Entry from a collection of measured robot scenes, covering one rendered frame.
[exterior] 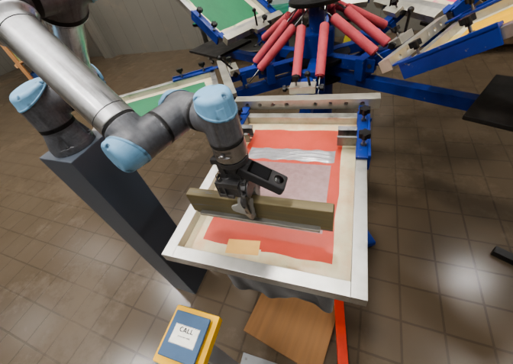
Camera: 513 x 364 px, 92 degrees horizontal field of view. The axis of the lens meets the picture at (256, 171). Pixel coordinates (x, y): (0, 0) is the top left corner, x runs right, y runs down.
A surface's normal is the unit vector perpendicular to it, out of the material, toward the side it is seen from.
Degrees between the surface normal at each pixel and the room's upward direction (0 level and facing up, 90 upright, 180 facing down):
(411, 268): 0
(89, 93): 43
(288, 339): 0
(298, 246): 0
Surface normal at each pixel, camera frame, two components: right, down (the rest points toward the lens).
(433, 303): -0.18, -0.71
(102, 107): 0.23, -0.16
